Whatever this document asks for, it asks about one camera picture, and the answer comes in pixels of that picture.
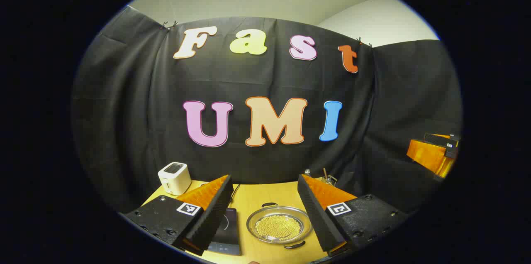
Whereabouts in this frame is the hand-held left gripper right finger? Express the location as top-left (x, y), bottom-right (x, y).
top-left (297, 174), bottom-right (409, 256)

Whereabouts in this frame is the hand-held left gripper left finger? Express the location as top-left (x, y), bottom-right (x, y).
top-left (124, 175), bottom-right (234, 256)

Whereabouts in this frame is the black induction cooktop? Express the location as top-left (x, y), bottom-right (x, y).
top-left (206, 208), bottom-right (242, 256)

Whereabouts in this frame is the steel pot with beans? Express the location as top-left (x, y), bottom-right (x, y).
top-left (246, 203), bottom-right (312, 249)

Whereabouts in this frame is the white toaster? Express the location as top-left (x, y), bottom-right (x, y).
top-left (158, 162), bottom-right (192, 196)

